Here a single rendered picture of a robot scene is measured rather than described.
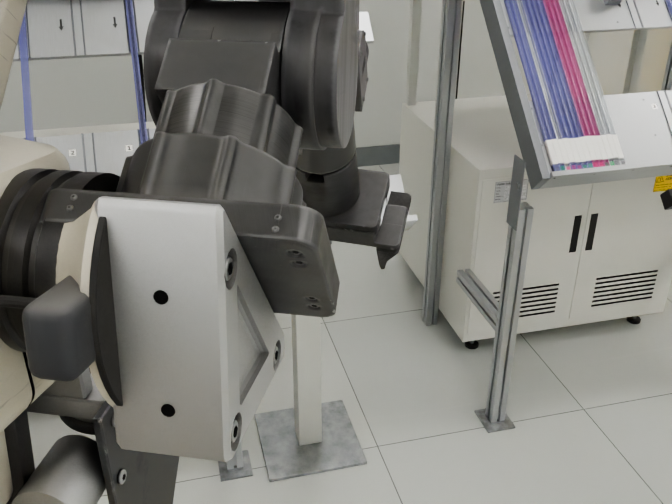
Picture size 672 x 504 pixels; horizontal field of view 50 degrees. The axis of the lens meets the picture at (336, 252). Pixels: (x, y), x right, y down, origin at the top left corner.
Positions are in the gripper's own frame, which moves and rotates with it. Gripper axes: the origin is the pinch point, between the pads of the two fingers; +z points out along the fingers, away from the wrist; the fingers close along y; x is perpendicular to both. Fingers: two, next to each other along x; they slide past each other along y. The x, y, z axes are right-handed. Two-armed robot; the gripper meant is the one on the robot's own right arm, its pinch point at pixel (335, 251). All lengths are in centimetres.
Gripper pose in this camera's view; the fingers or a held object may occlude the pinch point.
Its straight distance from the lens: 72.8
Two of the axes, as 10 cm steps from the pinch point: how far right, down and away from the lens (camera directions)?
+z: 0.8, 5.9, 8.1
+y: -9.7, -1.5, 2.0
